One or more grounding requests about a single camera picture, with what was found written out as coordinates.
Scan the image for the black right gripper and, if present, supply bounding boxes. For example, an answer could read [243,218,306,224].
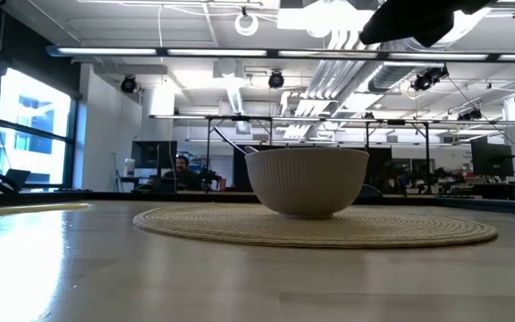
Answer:
[359,0,494,48]

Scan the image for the iridescent metal fork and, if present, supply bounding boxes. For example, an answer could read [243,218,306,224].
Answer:
[211,125,259,156]

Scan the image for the overhead LED light bar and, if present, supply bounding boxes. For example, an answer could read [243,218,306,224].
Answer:
[46,44,515,63]

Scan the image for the black computer monitor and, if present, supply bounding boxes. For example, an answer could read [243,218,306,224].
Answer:
[131,140,179,170]
[470,135,515,181]

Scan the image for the dark office chair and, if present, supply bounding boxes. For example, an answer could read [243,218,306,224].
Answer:
[358,183,384,200]

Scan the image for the white ribbed bowl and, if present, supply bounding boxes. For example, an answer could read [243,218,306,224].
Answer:
[244,148,370,220]

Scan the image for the person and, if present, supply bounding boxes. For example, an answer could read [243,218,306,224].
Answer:
[162,155,203,192]

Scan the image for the round woven straw placemat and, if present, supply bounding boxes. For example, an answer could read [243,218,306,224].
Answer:
[131,203,499,250]

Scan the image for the open black laptop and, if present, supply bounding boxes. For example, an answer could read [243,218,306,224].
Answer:
[4,168,32,191]

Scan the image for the yellow tape strip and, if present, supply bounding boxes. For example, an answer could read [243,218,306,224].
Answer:
[0,202,91,219]

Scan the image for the black overhead camera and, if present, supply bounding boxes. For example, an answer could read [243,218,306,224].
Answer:
[457,108,484,123]
[410,65,450,93]

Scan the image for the black ceiling-mounted camera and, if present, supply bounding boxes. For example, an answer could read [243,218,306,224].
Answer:
[120,74,139,95]
[267,70,285,89]

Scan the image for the white cable coil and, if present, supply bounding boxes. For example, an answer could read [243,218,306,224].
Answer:
[233,12,260,38]

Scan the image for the black background rig frame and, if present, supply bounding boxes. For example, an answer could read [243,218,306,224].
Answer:
[148,114,431,196]

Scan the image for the black table frame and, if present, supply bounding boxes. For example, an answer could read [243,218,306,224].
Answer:
[0,191,515,217]

